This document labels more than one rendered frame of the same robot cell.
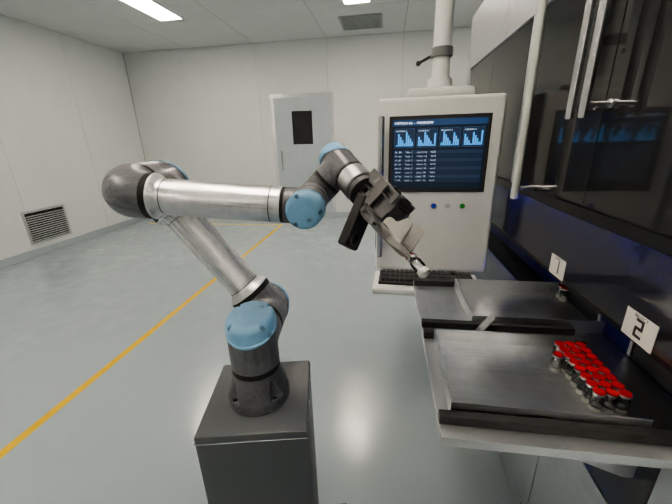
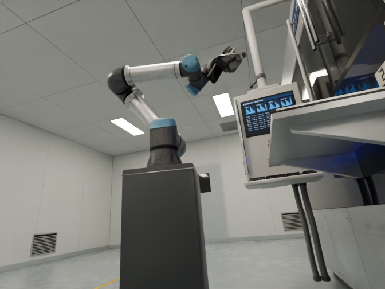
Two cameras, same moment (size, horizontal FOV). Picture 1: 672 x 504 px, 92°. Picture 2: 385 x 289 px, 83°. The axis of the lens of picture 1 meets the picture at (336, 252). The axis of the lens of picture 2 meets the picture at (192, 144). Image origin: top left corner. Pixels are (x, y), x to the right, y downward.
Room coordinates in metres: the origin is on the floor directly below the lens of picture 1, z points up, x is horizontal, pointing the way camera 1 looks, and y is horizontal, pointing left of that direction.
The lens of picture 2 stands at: (-0.15, -0.02, 0.60)
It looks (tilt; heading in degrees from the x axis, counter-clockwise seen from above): 19 degrees up; 7
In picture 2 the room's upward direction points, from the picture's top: 5 degrees counter-clockwise
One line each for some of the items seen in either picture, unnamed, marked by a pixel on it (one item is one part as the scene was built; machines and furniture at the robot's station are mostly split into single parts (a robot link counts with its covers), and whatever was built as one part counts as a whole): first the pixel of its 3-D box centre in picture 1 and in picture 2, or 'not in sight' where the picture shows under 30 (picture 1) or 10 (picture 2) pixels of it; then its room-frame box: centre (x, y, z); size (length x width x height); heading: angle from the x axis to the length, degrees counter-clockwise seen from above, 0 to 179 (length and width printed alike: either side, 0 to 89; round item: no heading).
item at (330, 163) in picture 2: not in sight; (318, 169); (1.01, -0.50, 0.80); 0.34 x 0.03 x 0.13; 81
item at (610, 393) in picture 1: (586, 373); not in sight; (0.58, -0.53, 0.90); 0.18 x 0.02 x 0.05; 171
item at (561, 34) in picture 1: (561, 95); (315, 59); (1.09, -0.70, 1.51); 0.47 x 0.01 x 0.59; 171
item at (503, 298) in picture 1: (518, 302); not in sight; (0.92, -0.57, 0.90); 0.34 x 0.26 x 0.04; 81
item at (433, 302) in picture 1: (512, 339); (330, 139); (0.76, -0.47, 0.87); 0.70 x 0.48 x 0.02; 171
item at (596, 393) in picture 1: (575, 373); not in sight; (0.58, -0.51, 0.90); 0.18 x 0.02 x 0.05; 170
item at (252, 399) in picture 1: (257, 377); (164, 160); (0.68, 0.20, 0.84); 0.15 x 0.15 x 0.10
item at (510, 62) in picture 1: (503, 109); (302, 100); (1.62, -0.79, 1.51); 0.49 x 0.01 x 0.59; 171
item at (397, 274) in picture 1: (425, 277); (280, 177); (1.31, -0.39, 0.82); 0.40 x 0.14 x 0.02; 79
